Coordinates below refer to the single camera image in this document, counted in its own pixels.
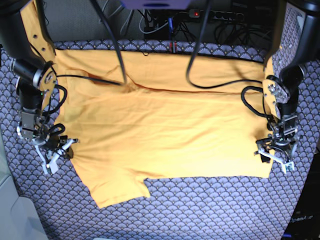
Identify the yellow T-shirt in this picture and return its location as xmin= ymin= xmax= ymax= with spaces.
xmin=19 ymin=0 xmax=283 ymax=210

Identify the red-framed black clip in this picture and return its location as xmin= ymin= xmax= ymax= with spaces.
xmin=169 ymin=41 xmax=177 ymax=54

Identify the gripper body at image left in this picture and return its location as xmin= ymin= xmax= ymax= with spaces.
xmin=16 ymin=109 xmax=68 ymax=155

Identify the purple box at top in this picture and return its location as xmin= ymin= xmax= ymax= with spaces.
xmin=120 ymin=0 xmax=191 ymax=10

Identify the white furniture at lower left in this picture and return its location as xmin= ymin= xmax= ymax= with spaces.
xmin=0 ymin=140 xmax=48 ymax=240

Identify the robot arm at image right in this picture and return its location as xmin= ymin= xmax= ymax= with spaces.
xmin=241 ymin=0 xmax=320 ymax=174

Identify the black OpenArm case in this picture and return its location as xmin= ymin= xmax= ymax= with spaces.
xmin=282 ymin=153 xmax=320 ymax=240

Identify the blue fan-patterned tablecloth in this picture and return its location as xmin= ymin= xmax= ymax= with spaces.
xmin=0 ymin=0 xmax=320 ymax=240

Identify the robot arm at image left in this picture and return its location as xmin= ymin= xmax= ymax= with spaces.
xmin=0 ymin=0 xmax=78 ymax=174

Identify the black power strip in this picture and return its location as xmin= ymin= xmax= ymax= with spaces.
xmin=188 ymin=9 xmax=245 ymax=22

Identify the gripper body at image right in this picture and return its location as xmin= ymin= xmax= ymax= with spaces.
xmin=256 ymin=113 xmax=299 ymax=160

